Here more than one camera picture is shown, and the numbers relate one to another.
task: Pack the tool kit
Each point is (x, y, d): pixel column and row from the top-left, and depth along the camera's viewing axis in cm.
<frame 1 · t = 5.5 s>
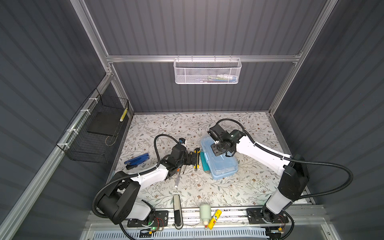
left hand: (190, 154, 89), fingers open
right hand: (219, 149, 84), fingers open
light blue plastic tool box: (220, 166, 82), point 12 cm above the table
teal handled tool: (204, 162, 91), point 4 cm above the table

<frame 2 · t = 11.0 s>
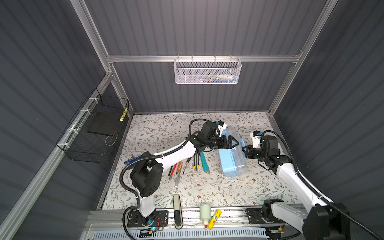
left hand: (233, 143, 78), fingers open
right hand: (245, 149, 84), fingers closed
light blue plastic tool box: (233, 161, 78), point 16 cm above the table
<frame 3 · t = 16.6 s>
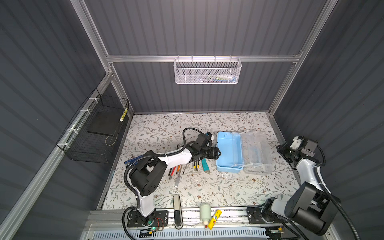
left hand: (217, 153, 89), fingers open
right hand: (282, 148, 85), fingers open
light blue plastic tool box: (249, 151, 100), on the table
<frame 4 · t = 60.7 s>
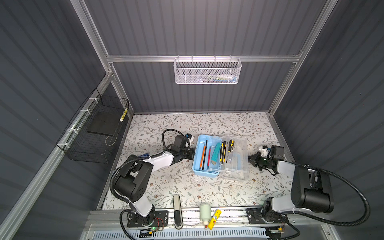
left hand: (195, 152, 93), fingers closed
right hand: (248, 158, 91), fingers closed
teal handled tool: (215, 155, 89), point 9 cm above the table
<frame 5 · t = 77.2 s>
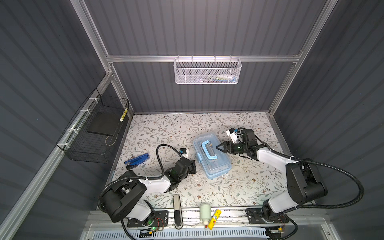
left hand: (196, 161, 88), fingers closed
right hand: (221, 149, 88), fingers open
light blue plastic tool box: (212, 154, 90), point 8 cm above the table
